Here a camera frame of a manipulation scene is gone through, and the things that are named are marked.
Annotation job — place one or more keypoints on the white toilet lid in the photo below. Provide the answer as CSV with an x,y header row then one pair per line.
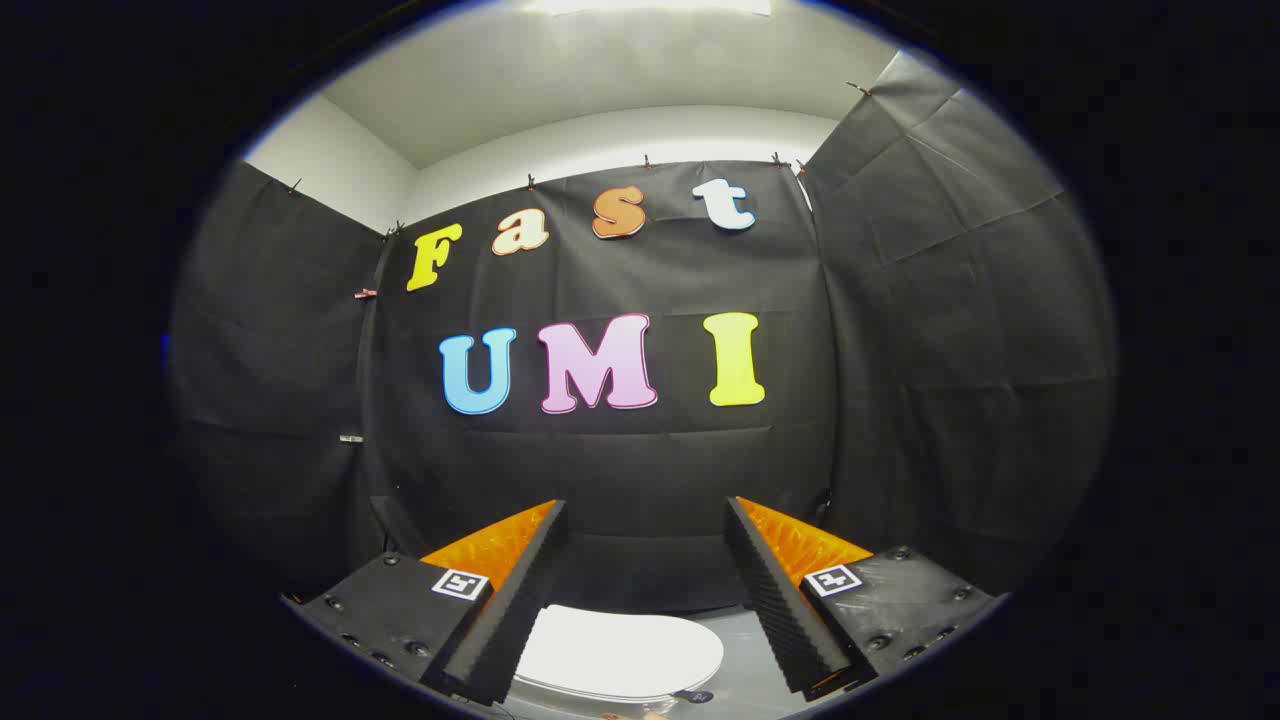
x,y
620,650

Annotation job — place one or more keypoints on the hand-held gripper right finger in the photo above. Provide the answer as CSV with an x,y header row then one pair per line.
x,y
775,600

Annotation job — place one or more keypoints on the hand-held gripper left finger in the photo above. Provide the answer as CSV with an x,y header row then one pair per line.
x,y
520,600

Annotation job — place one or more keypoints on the black backdrop cloth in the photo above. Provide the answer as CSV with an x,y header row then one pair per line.
x,y
640,470

